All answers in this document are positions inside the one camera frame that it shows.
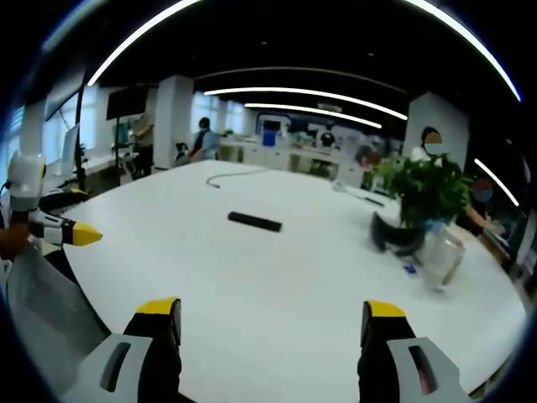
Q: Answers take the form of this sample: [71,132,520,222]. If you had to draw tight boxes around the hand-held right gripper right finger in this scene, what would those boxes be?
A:
[357,299,473,403]

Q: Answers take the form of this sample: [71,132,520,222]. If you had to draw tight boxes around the white counter cabinets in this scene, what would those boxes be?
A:
[219,138,370,188]

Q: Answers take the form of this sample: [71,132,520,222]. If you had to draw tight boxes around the green potted plant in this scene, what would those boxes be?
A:
[370,153,474,230]

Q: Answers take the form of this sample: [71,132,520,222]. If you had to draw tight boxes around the black remote control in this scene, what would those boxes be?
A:
[227,211,284,233]

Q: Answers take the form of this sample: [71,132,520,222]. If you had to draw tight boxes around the grey cable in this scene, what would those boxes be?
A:
[206,168,269,189]

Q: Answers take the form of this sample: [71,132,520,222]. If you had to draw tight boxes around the clear glass vase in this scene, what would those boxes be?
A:
[419,221,467,291]

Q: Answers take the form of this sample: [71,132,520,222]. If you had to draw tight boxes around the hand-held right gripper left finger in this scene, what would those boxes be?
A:
[62,296,183,403]

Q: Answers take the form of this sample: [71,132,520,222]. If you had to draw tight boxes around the person's left hand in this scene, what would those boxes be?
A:
[0,222,30,260]

